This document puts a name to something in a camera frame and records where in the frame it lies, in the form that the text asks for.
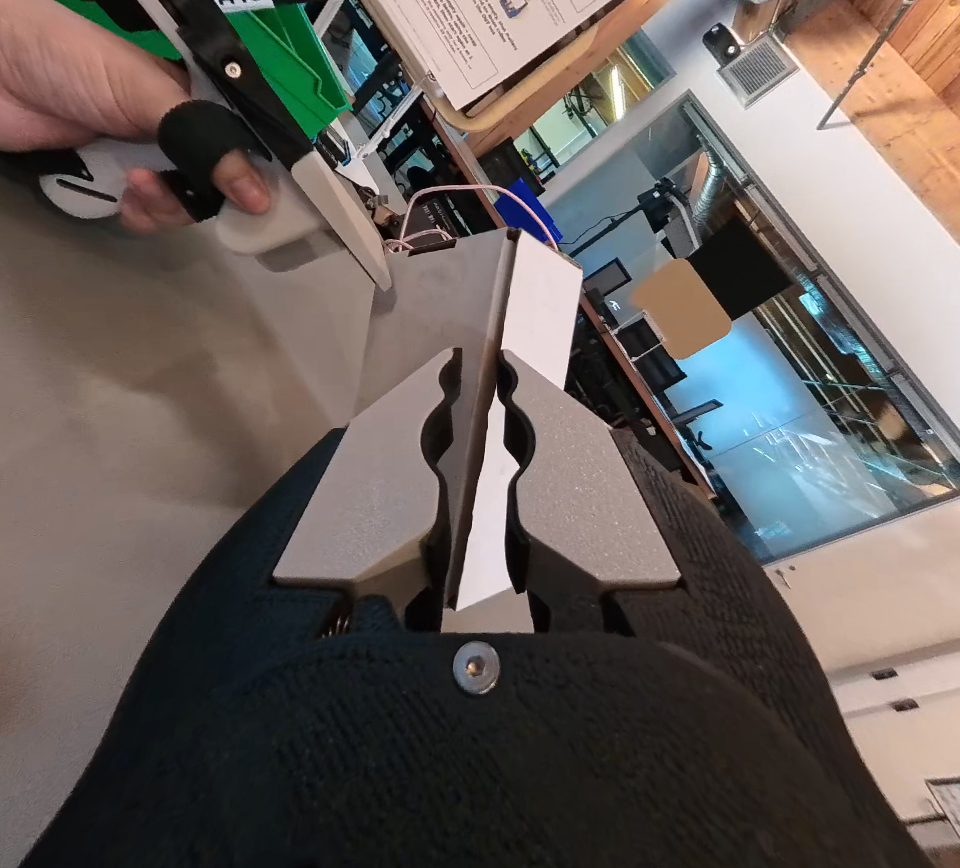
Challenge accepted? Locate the white paper notice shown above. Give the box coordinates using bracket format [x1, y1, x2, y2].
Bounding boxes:
[926, 778, 960, 840]

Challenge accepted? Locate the white cardboard box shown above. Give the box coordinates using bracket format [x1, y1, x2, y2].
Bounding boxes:
[358, 229, 585, 612]

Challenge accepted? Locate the wall vent grille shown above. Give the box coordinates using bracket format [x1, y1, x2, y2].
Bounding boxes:
[716, 31, 801, 109]

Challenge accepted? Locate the green plastic bin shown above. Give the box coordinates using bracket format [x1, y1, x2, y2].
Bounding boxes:
[0, 0, 354, 143]

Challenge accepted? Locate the blue plastic bin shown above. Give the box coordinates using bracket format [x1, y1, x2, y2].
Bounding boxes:
[492, 176, 554, 233]

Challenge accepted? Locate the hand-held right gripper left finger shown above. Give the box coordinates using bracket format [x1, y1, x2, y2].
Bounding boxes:
[273, 348, 460, 610]

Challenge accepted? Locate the person's left hand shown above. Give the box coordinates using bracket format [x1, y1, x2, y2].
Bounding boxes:
[0, 0, 271, 235]

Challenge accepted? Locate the white cabinet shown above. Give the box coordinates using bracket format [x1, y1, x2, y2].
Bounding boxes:
[763, 500, 960, 835]

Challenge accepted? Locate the pink braided cable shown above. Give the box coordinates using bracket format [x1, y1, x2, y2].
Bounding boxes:
[384, 184, 565, 255]

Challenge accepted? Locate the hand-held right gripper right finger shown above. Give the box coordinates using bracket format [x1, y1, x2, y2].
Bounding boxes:
[497, 350, 682, 596]

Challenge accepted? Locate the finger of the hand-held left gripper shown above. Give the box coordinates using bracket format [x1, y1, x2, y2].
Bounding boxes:
[291, 151, 393, 292]

